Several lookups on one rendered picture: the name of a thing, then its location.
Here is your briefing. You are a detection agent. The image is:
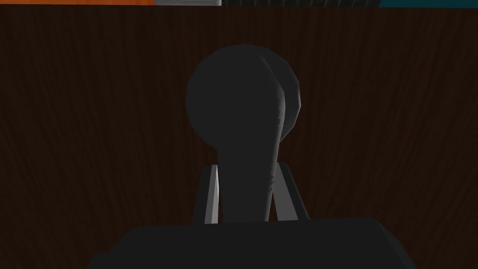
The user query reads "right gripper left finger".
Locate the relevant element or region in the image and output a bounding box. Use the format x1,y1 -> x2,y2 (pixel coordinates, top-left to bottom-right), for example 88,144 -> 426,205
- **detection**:
192,164 -> 220,225

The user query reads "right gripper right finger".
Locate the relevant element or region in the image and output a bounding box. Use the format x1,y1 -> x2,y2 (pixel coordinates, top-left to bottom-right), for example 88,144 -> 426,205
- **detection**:
272,162 -> 310,222

